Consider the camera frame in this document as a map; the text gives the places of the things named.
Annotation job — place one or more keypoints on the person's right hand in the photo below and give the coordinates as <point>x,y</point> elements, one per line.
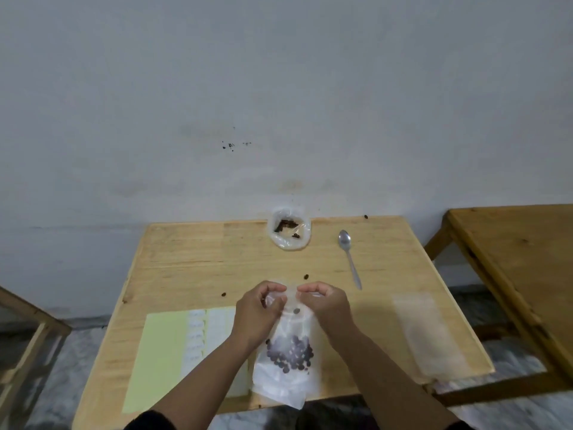
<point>333,311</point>

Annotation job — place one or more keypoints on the person's left hand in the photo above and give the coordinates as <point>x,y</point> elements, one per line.
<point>250,315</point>

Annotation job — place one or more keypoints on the person's right thumb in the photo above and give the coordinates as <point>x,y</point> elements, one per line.
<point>308,300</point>

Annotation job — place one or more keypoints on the person's left thumb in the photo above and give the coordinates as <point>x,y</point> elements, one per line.
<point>278,305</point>

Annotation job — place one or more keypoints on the clear plastic bag with beans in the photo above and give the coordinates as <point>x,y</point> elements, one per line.
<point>286,385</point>

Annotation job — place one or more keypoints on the person's right forearm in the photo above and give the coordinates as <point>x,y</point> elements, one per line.
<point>385,380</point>

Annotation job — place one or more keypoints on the person's left forearm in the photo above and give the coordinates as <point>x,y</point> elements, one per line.
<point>201,380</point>

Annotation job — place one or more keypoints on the pile of dark coffee beans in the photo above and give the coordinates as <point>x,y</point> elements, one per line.
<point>290,351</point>

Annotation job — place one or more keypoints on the metal spoon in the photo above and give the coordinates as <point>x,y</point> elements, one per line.
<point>351,261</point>

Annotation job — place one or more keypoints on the open plastic bag, dark pieces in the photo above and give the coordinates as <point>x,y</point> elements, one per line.
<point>290,232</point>

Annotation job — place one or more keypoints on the white label sheet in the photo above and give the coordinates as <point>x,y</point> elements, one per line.
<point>197,340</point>

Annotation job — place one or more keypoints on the empty clear plastic bag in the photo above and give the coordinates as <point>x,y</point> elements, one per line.
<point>429,340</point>

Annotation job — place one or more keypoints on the pale yellow paper sheet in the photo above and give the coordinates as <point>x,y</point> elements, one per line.
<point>154,360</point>

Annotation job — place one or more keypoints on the black sleeve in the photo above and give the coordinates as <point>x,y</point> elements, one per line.
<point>150,421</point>

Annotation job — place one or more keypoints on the wooden side table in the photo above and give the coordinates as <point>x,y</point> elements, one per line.
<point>523,264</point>

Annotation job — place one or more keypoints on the wooden frame furniture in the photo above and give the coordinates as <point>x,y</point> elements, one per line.
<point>27,335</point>

